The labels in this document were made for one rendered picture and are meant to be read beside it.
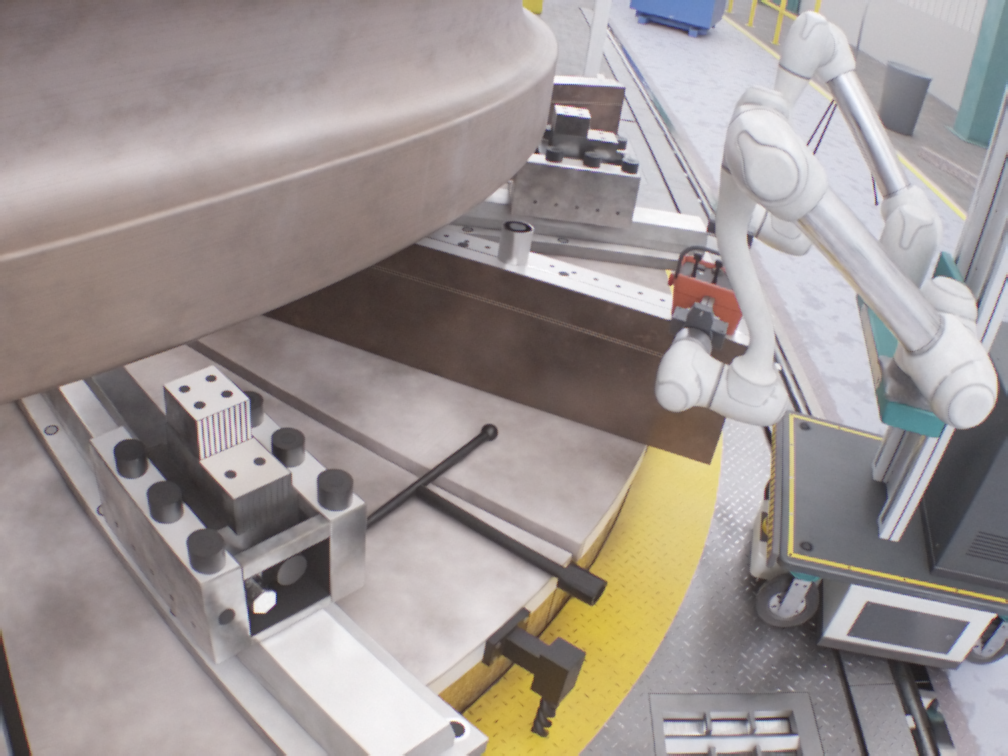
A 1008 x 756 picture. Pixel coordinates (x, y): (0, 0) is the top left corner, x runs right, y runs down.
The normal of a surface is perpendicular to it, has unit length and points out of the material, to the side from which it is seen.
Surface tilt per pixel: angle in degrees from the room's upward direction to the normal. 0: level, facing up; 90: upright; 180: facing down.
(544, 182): 90
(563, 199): 90
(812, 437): 0
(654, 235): 72
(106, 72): 90
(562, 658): 0
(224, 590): 90
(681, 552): 0
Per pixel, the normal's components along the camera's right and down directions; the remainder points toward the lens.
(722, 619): 0.14, -0.84
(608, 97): 0.40, 0.54
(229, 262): 0.74, 0.45
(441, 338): -0.36, 0.46
